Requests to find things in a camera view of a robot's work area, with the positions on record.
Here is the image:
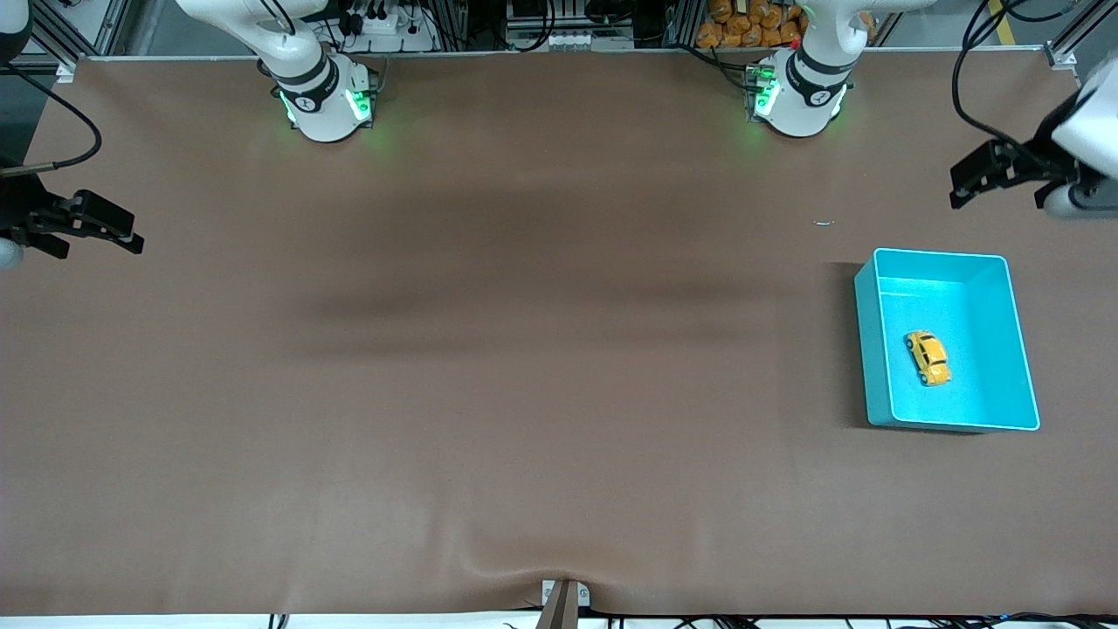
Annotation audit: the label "white power strip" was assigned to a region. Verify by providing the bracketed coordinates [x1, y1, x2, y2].
[345, 9, 438, 52]

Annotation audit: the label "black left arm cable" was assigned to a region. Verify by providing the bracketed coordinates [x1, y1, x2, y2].
[951, 0, 1077, 165]

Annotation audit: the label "pile of orange toys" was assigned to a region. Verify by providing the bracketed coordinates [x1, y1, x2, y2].
[696, 0, 809, 50]

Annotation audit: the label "yellow beetle toy car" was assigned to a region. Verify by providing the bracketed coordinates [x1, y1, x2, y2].
[903, 328, 952, 388]

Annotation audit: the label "teal plastic bin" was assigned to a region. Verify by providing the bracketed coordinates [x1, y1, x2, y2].
[853, 248, 1042, 433]

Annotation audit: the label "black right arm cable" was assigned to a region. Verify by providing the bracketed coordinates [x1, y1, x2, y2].
[0, 61, 104, 173]

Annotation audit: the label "aluminium frame post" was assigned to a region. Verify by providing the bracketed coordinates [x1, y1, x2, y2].
[1046, 0, 1118, 71]
[26, 0, 134, 69]

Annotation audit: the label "brown table mat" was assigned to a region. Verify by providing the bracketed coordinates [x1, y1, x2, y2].
[0, 48, 1118, 617]

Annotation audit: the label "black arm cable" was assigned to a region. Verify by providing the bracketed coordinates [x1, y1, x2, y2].
[0, 61, 104, 173]
[951, 0, 1077, 165]

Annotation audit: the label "metal table clamp bracket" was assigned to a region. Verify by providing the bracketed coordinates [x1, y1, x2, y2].
[539, 578, 592, 629]

